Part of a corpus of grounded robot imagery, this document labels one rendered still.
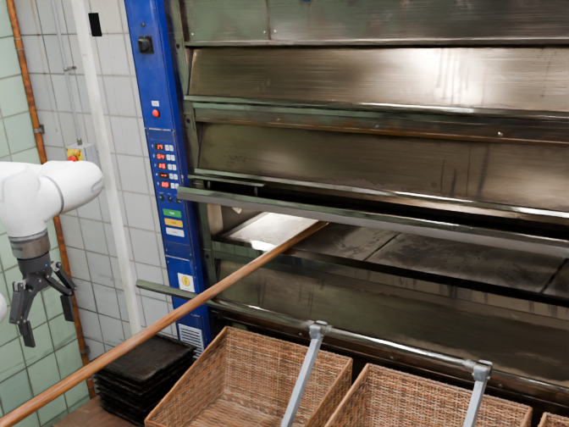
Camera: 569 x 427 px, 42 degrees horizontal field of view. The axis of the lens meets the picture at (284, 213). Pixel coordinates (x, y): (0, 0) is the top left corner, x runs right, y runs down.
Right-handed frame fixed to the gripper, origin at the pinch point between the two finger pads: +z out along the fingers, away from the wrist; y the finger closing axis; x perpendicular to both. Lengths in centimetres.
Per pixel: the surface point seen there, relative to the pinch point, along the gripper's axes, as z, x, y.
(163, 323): 14.5, 6.7, -33.9
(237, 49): -53, 3, -96
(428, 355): 19, 80, -47
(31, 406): 14.8, 1.1, 11.3
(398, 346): 18, 72, -48
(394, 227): -6, 64, -71
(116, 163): -11, -63, -101
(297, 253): 16, 19, -94
